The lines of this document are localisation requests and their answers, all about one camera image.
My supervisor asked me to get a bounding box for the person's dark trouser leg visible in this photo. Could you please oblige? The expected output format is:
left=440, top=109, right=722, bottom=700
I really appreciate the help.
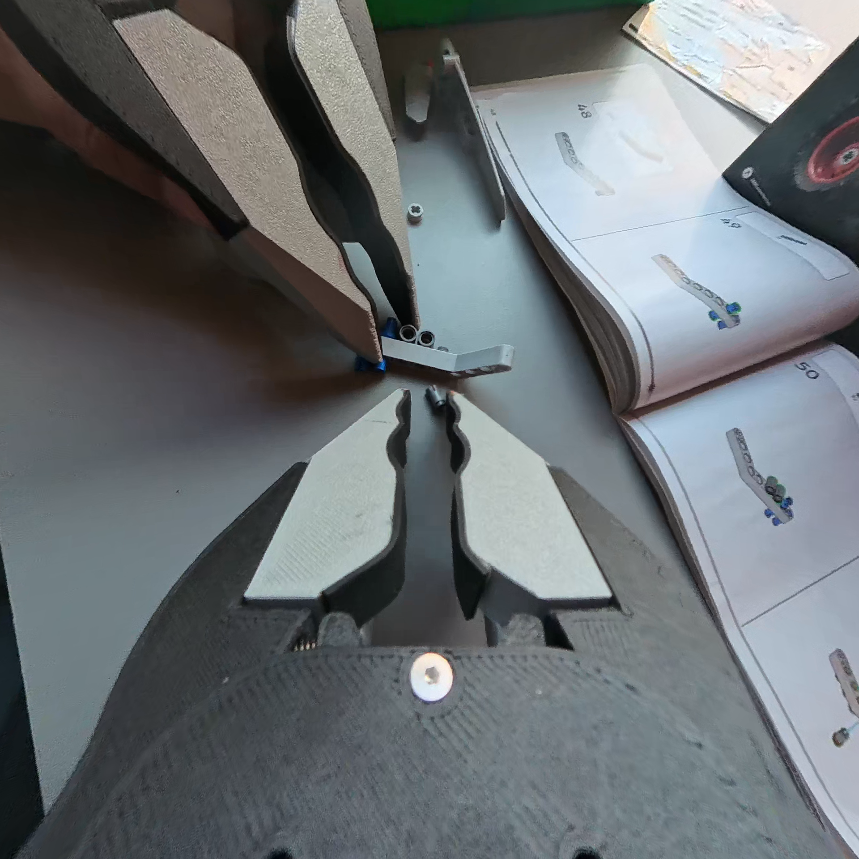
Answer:
left=0, top=550, right=64, bottom=859

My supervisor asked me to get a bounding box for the open lego instruction booklet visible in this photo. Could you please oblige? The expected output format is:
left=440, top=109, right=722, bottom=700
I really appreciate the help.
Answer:
left=472, top=63, right=859, bottom=859

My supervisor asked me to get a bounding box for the grey bent lego beam assembly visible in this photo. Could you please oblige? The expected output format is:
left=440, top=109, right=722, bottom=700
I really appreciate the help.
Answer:
left=354, top=318, right=515, bottom=377

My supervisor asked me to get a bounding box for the green board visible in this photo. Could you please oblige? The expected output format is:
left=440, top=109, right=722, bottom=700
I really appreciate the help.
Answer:
left=372, top=0, right=656, bottom=32

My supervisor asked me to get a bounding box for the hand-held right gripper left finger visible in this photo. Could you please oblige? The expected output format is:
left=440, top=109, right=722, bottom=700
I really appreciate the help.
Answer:
left=243, top=389, right=412, bottom=629

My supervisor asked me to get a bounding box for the grey curved lego piece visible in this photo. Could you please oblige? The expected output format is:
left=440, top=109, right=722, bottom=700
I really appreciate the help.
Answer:
left=404, top=59, right=445, bottom=124

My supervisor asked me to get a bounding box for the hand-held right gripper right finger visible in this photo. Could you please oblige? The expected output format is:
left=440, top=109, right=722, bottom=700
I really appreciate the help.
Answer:
left=446, top=392, right=615, bottom=623

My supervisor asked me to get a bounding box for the black booklet with red wheel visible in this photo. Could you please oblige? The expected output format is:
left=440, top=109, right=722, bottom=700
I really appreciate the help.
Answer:
left=723, top=32, right=859, bottom=267

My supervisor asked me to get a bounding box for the glossy printed sheet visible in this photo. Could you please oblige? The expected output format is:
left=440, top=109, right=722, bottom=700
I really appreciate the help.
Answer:
left=622, top=0, right=834, bottom=126

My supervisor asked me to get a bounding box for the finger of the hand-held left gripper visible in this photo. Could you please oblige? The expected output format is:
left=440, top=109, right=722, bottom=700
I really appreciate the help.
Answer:
left=111, top=8, right=385, bottom=367
left=285, top=0, right=421, bottom=336

